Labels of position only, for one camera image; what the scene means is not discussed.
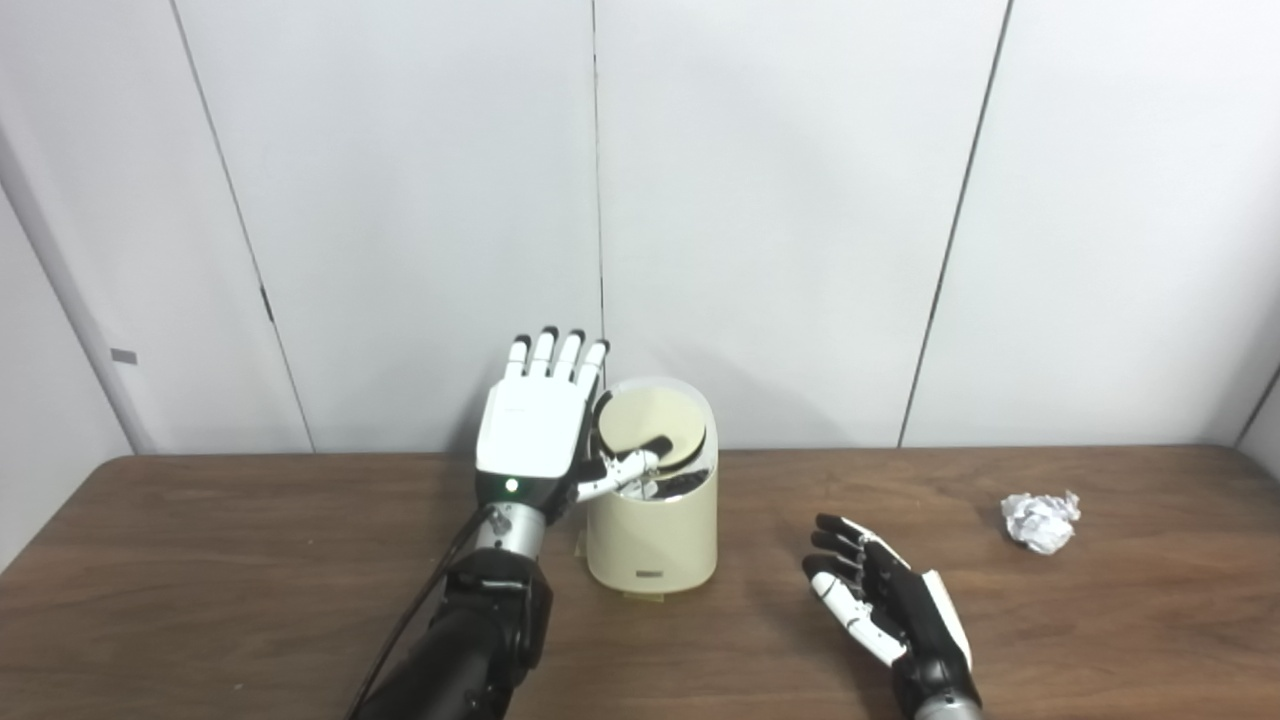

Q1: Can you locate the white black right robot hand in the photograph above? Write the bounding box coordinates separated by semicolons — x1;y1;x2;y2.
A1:
802;514;983;716

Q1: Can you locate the round cream bin lid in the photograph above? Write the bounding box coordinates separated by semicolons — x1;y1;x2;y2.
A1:
596;388;707;471

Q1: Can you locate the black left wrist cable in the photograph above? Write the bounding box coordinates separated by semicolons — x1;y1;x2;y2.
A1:
343;505;496;720

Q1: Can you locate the cream-colored tabletop bin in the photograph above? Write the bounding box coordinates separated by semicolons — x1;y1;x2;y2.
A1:
583;377;719;599

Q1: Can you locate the white paper ball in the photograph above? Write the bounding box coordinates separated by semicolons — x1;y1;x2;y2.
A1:
1001;490;1082;555

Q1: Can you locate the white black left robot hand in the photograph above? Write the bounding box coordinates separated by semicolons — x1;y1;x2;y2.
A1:
474;326;673;526

